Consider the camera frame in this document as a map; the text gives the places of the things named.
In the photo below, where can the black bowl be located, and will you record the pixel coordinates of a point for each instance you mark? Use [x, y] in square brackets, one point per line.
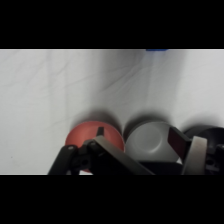
[208, 131]

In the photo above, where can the blue cube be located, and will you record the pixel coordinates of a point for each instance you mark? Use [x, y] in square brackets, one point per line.
[156, 50]

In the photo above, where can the pink bowl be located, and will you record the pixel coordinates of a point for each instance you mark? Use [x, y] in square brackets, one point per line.
[83, 135]

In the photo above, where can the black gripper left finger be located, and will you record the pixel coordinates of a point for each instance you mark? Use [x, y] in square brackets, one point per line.
[100, 156]

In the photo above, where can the grey bowl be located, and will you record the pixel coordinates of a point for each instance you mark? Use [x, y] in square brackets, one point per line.
[148, 143]

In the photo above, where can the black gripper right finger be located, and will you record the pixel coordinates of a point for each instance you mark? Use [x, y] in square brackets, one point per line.
[195, 153]

